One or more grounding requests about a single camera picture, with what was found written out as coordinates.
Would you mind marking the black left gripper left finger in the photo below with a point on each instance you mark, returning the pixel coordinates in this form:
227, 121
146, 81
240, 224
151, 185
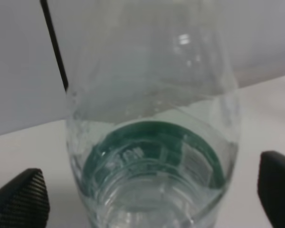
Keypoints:
24, 201

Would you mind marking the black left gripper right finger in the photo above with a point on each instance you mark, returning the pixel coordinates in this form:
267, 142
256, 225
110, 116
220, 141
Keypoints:
271, 187

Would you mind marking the clear plastic water bottle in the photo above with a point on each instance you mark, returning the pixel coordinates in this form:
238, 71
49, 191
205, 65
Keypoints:
152, 136

